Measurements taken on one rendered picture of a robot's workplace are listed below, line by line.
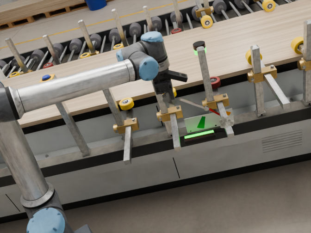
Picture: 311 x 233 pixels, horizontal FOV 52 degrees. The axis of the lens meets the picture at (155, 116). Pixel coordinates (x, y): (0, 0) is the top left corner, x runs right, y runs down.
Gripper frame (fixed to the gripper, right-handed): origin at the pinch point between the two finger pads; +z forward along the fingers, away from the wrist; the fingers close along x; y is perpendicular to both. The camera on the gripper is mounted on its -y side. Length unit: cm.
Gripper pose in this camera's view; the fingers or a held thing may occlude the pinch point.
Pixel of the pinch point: (174, 101)
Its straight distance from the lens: 157.7
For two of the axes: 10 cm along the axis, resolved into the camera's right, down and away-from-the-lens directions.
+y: -9.7, 2.3, 1.2
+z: 2.6, 7.8, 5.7
